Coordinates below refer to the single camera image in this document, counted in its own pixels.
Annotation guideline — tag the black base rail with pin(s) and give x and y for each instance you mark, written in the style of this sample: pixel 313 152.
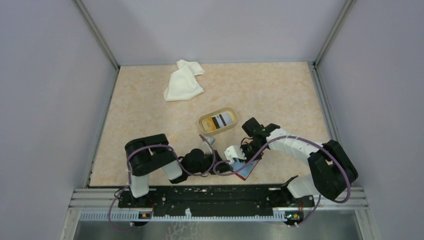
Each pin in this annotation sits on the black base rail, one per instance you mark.
pixel 246 200

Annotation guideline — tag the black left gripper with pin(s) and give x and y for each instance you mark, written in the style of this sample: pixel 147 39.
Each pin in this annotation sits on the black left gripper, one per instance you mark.
pixel 223 166

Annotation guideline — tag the gold VIP card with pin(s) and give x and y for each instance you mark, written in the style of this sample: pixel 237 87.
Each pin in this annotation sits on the gold VIP card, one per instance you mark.
pixel 208 125

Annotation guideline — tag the red card holder wallet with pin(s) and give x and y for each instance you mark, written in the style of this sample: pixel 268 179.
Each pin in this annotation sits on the red card holder wallet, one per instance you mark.
pixel 244 173

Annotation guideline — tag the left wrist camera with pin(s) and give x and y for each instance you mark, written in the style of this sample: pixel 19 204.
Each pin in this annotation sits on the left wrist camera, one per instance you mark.
pixel 207 144

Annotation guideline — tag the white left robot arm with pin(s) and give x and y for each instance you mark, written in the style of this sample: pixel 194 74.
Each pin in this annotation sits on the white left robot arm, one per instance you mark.
pixel 148 154

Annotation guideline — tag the beige oval tray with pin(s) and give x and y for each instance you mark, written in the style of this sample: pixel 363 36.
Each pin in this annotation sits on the beige oval tray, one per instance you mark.
pixel 216 112

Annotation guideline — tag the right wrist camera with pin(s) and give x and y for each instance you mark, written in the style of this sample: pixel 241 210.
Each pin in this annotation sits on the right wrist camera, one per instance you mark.
pixel 234 152

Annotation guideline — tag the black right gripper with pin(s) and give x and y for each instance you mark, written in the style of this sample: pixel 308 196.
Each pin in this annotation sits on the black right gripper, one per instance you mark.
pixel 243 148

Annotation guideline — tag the silver magnetic stripe card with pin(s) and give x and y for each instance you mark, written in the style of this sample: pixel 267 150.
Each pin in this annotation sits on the silver magnetic stripe card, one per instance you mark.
pixel 222 120

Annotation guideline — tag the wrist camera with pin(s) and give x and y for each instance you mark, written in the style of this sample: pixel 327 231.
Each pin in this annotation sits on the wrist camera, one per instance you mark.
pixel 234 152
pixel 207 144

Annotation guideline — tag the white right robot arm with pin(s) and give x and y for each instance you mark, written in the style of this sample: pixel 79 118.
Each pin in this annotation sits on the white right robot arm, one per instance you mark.
pixel 331 170

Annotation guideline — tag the white crumpled cloth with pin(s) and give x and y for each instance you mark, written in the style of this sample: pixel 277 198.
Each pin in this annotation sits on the white crumpled cloth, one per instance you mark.
pixel 183 85

